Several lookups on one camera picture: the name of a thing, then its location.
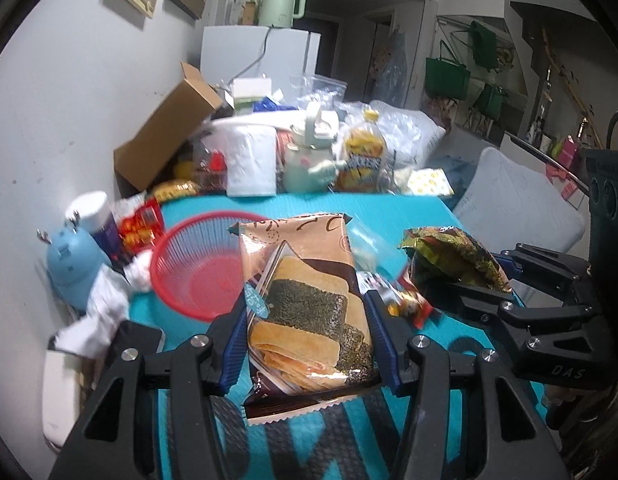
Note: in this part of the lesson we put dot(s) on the blue round humidifier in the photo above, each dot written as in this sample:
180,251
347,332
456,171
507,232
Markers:
73,261

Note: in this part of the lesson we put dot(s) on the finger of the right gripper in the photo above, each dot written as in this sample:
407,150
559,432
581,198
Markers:
544,278
548,345

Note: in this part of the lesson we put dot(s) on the red gold snack packet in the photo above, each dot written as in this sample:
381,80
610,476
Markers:
408,304

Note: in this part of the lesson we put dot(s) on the crumpled white tissue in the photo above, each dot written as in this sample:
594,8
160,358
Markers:
107,307

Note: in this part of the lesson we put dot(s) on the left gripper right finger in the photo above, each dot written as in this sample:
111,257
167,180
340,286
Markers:
468,415

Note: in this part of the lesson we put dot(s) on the red yellow wrapper packet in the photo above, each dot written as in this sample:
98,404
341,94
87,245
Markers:
142,229

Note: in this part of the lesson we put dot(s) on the white paper towel roll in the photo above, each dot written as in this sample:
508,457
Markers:
251,158

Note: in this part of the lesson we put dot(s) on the white cap dark bottle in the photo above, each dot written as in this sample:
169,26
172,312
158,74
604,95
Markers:
93,213

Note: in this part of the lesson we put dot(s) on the clear plastic bags pile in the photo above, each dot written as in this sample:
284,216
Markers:
411,134

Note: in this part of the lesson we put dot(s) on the mint cartoon water jug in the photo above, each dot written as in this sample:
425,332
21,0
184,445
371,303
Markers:
310,165

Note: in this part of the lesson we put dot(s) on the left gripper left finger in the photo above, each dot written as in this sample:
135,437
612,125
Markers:
116,435

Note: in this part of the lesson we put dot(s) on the green electric kettle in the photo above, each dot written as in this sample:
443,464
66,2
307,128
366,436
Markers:
280,13

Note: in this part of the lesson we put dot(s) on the white mini fridge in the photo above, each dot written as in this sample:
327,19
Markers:
284,55

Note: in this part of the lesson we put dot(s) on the brown cardboard box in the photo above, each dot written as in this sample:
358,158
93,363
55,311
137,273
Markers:
178,116

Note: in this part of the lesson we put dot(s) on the yellow smiley paper bag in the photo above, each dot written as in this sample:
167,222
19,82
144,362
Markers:
428,182

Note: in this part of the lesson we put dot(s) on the green patterned snack bag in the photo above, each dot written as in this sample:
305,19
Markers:
440,256

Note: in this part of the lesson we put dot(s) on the brown seaweed cracker bag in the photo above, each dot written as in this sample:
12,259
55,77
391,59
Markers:
309,344

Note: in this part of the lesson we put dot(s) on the clear bag of snacks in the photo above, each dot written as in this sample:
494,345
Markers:
371,251

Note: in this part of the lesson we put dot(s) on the green tote bag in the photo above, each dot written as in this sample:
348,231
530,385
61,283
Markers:
445,76

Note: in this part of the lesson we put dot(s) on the iced tea bottle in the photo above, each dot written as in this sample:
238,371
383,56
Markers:
364,151

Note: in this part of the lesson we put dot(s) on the white leaf pattern cushion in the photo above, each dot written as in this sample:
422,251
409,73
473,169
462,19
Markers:
507,204

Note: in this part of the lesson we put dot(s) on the teal bubble mat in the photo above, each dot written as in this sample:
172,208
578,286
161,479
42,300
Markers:
357,439

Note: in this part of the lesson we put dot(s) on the red plastic basket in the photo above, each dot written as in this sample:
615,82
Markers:
196,267

